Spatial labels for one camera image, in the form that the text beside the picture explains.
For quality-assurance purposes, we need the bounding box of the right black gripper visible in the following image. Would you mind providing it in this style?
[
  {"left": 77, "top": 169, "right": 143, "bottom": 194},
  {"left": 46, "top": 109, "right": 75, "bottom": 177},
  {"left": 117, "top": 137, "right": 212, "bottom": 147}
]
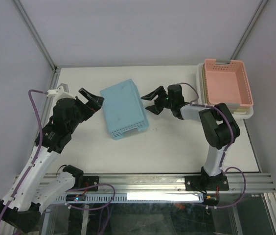
[{"left": 141, "top": 86, "right": 174, "bottom": 115}]

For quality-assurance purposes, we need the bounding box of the blue plastic basket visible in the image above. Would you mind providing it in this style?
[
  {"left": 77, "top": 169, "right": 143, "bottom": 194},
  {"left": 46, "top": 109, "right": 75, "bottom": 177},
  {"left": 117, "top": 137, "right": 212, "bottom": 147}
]
[{"left": 100, "top": 79, "right": 149, "bottom": 140}]

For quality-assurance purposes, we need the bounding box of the large white plastic container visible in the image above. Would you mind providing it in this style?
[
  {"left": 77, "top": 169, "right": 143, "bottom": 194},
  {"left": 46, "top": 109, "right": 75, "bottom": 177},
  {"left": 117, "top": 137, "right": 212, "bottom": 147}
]
[{"left": 196, "top": 63, "right": 253, "bottom": 119}]

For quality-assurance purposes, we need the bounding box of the small white plastic basket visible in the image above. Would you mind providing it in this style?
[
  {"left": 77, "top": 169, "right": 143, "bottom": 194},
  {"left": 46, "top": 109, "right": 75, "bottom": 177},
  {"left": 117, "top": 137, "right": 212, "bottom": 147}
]
[{"left": 199, "top": 65, "right": 250, "bottom": 116}]

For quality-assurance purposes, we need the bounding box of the pink plastic basket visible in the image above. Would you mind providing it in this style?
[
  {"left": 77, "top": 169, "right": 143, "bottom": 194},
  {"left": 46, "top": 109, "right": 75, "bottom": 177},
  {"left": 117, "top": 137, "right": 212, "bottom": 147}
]
[{"left": 203, "top": 58, "right": 254, "bottom": 108}]

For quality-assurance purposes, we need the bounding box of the green plastic basket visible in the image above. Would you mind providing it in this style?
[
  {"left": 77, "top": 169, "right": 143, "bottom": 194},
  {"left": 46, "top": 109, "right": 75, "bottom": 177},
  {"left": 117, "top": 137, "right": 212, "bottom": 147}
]
[{"left": 199, "top": 66, "right": 249, "bottom": 114}]

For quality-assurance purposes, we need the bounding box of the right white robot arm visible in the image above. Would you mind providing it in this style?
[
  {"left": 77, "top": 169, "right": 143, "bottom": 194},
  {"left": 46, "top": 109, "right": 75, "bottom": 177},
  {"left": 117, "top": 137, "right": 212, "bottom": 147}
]
[{"left": 141, "top": 84, "right": 240, "bottom": 193}]

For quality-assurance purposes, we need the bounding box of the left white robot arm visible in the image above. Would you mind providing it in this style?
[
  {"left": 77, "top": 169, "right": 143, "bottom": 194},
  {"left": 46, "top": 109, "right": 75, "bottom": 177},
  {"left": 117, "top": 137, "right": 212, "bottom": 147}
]
[{"left": 0, "top": 85, "right": 104, "bottom": 233}]

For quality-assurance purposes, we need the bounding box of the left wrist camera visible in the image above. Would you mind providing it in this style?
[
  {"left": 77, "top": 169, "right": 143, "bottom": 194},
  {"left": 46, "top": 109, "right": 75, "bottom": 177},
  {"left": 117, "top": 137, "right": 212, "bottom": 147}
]
[{"left": 46, "top": 83, "right": 76, "bottom": 101}]

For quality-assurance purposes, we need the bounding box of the aluminium mounting rail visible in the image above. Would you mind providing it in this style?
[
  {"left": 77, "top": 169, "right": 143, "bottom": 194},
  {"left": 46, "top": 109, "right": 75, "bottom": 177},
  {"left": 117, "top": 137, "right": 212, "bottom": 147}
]
[{"left": 35, "top": 173, "right": 276, "bottom": 194}]

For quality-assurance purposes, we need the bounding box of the white slotted cable duct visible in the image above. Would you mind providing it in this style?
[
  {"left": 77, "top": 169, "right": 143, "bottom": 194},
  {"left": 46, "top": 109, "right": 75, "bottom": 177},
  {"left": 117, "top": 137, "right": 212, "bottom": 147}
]
[{"left": 54, "top": 192, "right": 204, "bottom": 204}]

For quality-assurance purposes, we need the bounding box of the left aluminium frame post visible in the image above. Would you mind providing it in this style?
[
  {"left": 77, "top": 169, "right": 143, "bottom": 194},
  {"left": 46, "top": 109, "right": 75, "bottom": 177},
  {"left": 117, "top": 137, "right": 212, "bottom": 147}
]
[{"left": 12, "top": 0, "right": 57, "bottom": 72}]

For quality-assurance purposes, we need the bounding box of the aluminium frame post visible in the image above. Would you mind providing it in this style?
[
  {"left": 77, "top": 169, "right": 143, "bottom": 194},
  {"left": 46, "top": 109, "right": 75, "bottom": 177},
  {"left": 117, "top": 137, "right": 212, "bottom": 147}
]
[
  {"left": 12, "top": 0, "right": 57, "bottom": 72},
  {"left": 230, "top": 0, "right": 270, "bottom": 60}
]

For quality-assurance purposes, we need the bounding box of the right aluminium frame post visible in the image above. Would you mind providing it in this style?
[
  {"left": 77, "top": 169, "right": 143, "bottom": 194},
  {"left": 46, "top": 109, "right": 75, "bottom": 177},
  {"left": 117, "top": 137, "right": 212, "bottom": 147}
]
[{"left": 230, "top": 0, "right": 270, "bottom": 60}]

